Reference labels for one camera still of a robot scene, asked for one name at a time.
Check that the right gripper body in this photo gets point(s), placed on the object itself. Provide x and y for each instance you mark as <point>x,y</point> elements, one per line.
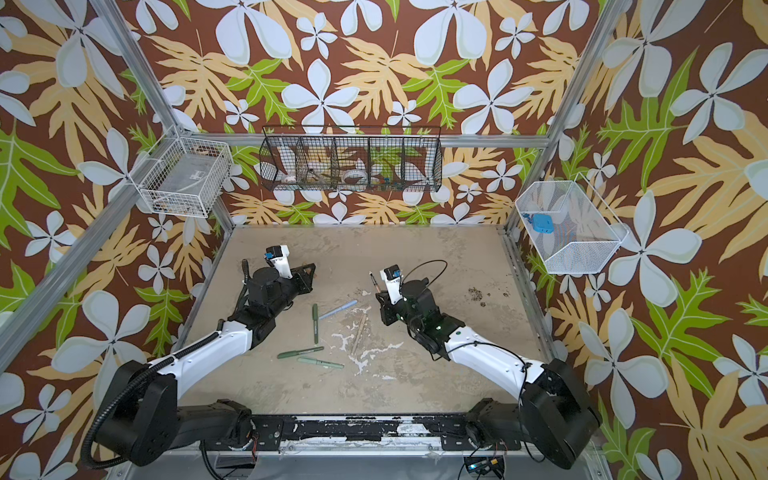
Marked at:
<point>387,309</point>

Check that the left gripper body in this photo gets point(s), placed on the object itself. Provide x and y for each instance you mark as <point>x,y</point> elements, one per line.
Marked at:
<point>288,293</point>

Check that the beige pen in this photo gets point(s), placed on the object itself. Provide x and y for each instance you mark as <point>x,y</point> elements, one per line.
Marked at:
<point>358,335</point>

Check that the brown pen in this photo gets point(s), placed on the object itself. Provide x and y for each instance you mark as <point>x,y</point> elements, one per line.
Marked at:
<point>375,283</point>

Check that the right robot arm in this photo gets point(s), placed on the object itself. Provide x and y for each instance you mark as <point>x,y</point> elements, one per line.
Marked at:
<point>550,411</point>

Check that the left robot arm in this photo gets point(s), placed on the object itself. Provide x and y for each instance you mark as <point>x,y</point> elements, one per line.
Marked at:
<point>140,418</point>

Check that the light blue pen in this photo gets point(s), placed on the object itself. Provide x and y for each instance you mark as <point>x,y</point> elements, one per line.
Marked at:
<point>338,309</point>

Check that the dark green pen lower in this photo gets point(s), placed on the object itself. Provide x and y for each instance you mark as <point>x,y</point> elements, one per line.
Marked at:
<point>299,352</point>

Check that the light green pen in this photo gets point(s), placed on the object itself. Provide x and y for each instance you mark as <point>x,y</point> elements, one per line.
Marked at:
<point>321,363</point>

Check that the blue object in basket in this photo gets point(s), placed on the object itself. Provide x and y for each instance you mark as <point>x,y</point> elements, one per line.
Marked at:
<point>541,223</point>

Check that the white mesh basket right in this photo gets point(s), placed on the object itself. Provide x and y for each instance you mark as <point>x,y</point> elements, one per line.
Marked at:
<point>587,233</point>

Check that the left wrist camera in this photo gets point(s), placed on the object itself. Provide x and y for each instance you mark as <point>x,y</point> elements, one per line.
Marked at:
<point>278,257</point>

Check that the black wire basket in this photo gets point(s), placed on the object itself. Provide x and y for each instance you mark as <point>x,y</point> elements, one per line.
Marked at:
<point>354,158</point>

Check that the white wire basket left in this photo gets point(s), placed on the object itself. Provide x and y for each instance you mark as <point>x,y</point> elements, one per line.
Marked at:
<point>183,175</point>

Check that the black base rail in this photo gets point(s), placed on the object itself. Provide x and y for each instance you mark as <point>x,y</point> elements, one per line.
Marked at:
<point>419,432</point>

